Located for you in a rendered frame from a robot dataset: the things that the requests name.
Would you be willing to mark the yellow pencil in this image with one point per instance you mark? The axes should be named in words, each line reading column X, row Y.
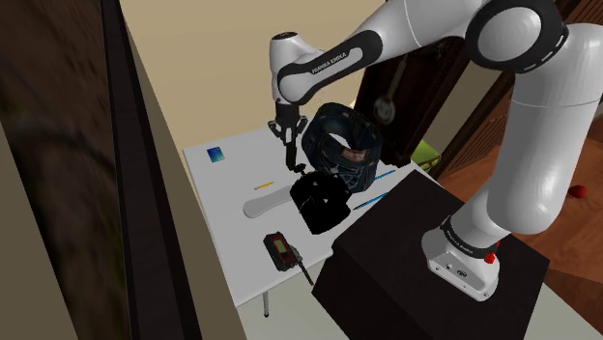
column 264, row 185

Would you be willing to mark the blue pen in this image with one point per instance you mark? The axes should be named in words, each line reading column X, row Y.
column 370, row 201
column 384, row 175

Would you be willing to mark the white table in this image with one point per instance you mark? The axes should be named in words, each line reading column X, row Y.
column 235, row 188

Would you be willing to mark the blue green card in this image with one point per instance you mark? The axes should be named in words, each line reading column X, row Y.
column 215, row 154

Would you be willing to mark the dark wooden pendulum clock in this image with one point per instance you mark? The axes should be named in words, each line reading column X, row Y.
column 424, row 103

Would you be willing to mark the green box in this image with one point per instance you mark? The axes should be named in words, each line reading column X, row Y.
column 426, row 154

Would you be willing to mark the black blocky object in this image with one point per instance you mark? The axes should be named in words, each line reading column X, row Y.
column 322, row 205

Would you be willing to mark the dark robot stand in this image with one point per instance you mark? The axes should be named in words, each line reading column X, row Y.
column 395, row 263

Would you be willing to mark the white flat paddle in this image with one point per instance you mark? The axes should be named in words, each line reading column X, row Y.
column 264, row 203

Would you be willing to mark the dark brown wooden cabinet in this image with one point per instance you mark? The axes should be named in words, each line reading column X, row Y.
column 70, row 165

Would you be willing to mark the red ball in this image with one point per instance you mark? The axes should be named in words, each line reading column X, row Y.
column 577, row 191

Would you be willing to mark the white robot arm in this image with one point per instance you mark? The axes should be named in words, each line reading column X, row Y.
column 542, row 141

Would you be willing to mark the black red handheld device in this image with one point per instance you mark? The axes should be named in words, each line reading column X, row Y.
column 280, row 249

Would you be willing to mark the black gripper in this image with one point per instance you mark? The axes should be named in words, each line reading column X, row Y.
column 286, row 113

